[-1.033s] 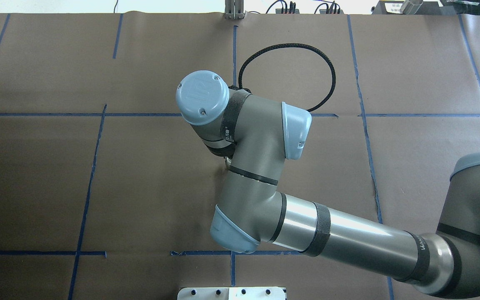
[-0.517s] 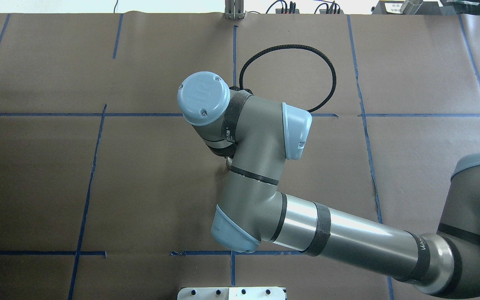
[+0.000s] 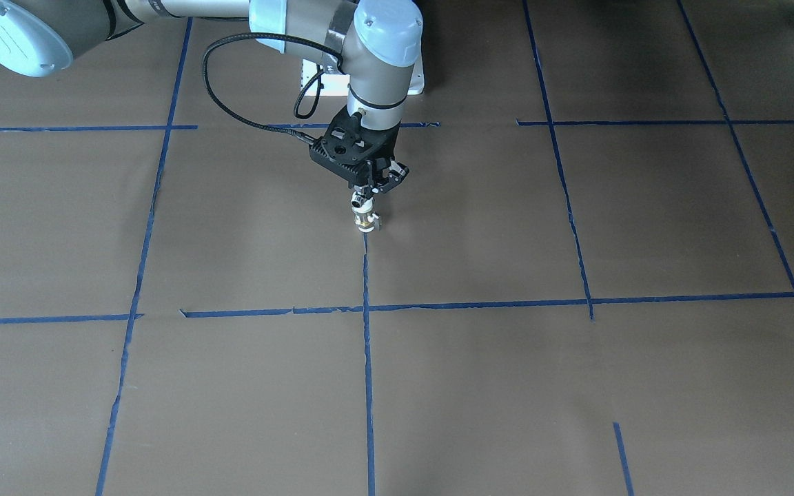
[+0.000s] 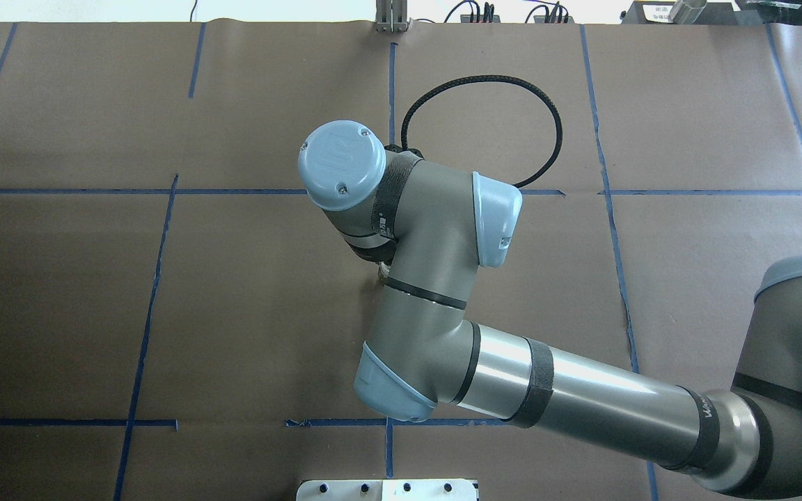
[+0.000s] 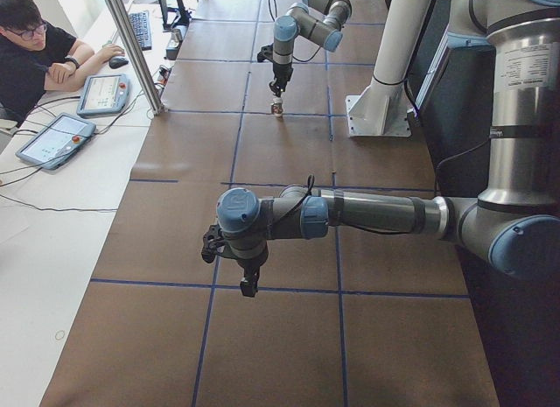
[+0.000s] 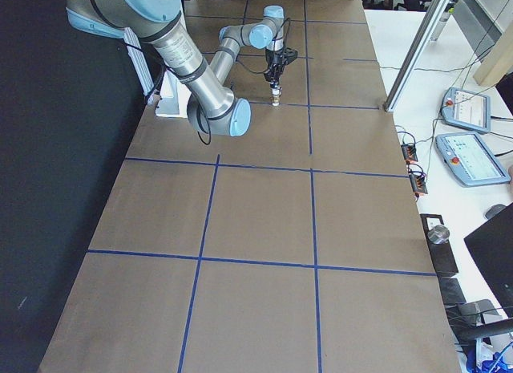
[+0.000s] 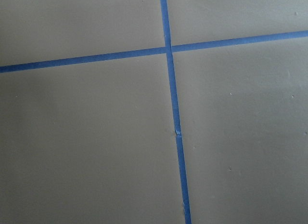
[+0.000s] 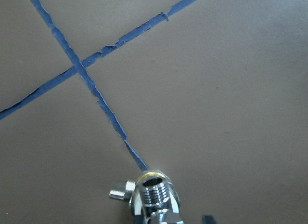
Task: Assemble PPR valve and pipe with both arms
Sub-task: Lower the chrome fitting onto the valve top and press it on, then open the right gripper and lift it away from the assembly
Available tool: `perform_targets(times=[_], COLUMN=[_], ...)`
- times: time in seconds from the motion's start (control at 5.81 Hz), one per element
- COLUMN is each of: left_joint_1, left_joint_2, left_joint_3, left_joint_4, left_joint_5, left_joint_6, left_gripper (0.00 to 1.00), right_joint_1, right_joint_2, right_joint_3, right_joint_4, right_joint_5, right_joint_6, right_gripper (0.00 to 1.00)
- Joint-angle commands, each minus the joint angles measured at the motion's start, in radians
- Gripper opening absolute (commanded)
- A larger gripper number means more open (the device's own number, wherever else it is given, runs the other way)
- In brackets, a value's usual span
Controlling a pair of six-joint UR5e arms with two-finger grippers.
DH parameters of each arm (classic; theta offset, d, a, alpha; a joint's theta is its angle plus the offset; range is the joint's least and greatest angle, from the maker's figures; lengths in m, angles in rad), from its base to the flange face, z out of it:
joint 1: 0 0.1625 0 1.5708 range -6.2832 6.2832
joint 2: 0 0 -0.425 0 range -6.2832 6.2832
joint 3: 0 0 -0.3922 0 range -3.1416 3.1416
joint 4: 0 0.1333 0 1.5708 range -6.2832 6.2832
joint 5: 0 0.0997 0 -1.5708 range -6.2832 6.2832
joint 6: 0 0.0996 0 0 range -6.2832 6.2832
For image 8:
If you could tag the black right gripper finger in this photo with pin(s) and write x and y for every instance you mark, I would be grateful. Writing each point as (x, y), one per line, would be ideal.
(208, 219)

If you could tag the white brass PPR valve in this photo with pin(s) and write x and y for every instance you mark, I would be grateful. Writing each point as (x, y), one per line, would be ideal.
(129, 191)

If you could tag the chrome tee pipe fitting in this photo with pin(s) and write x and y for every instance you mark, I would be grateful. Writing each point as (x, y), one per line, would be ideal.
(159, 205)

